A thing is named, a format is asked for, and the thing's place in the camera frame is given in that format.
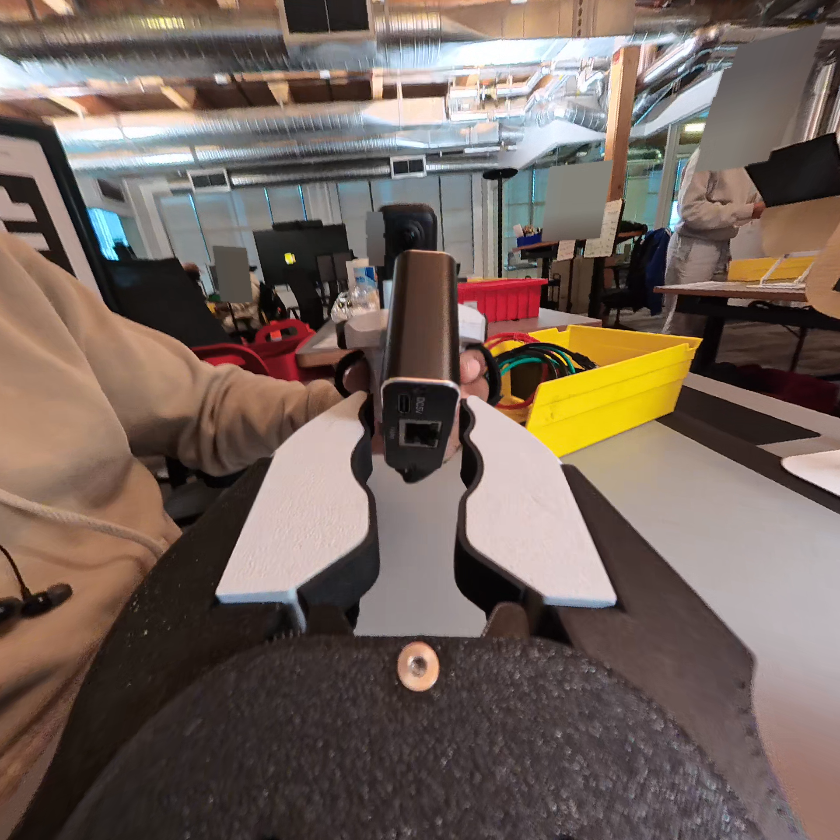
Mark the red ribbed plastic bin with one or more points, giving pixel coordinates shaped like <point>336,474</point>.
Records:
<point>502,298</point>

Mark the grey office table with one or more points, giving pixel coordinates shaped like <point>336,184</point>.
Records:
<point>551,320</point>

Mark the blue pencil cup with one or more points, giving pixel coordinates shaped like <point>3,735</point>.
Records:
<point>528,239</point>

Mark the black earphones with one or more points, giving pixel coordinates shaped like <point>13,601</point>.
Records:
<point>39,600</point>

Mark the black ethernet splitter box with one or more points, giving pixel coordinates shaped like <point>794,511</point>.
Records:
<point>420,315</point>

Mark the clear plastic bag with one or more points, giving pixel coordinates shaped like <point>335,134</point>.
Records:
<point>344,308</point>

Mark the wooden top table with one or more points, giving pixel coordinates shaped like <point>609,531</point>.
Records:
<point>722,292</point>

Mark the dark standing desk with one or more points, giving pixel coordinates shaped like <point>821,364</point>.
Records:
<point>571,237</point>

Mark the black board with wooden edge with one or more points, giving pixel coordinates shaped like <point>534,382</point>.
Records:
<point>800,170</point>

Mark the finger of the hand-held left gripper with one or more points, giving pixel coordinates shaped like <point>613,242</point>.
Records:
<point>367,331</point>
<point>472,325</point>

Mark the black fabric chair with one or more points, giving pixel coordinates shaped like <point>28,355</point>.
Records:
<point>157,302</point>

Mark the person's beige clothed body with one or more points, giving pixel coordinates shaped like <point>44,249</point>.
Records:
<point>52,525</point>

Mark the black monitor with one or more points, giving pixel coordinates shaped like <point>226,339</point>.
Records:
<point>302,249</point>

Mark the black floor lamp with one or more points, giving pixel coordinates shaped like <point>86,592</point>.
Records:
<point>500,174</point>

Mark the white paper sheet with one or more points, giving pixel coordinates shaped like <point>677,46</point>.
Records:
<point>602,229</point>

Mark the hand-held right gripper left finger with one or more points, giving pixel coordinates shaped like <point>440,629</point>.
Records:
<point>295,512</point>

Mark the person's left hand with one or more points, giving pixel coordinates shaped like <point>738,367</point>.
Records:
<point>471,374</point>

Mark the black white marker sign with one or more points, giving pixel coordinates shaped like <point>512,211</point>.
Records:
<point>39,190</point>

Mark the red shopping basket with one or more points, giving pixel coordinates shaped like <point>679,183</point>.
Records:
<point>282,341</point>

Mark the blue jacket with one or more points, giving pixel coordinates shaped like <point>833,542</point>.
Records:
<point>649,269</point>

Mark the person's left forearm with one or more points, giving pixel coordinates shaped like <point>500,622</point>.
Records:
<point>131,367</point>

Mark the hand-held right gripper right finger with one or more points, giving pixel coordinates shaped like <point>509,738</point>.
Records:
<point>531,518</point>

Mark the yellow plastic bin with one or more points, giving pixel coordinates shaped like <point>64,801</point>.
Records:
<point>610,407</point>
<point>748,268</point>

